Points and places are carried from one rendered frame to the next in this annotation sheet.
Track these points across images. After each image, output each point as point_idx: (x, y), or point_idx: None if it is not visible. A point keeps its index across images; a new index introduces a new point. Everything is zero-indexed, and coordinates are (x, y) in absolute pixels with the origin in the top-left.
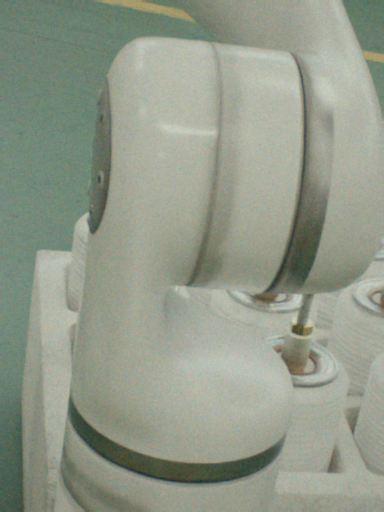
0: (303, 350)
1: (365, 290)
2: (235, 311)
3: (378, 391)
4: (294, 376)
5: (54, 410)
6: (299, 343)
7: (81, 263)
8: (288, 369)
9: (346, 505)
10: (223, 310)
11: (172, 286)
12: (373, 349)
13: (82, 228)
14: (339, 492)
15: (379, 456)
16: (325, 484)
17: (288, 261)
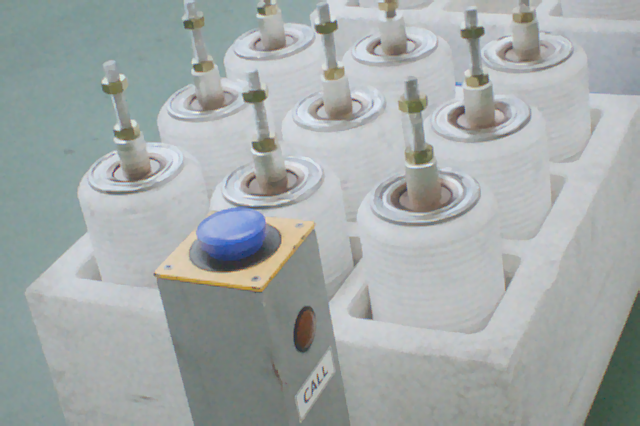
0: (493, 96)
1: (371, 55)
2: (358, 136)
3: (528, 94)
4: (512, 120)
5: (376, 336)
6: (491, 91)
7: (146, 236)
8: (492, 123)
9: (601, 193)
10: (345, 146)
11: (298, 159)
12: (434, 90)
13: (119, 201)
14: (596, 186)
15: (555, 149)
16: (582, 190)
17: None
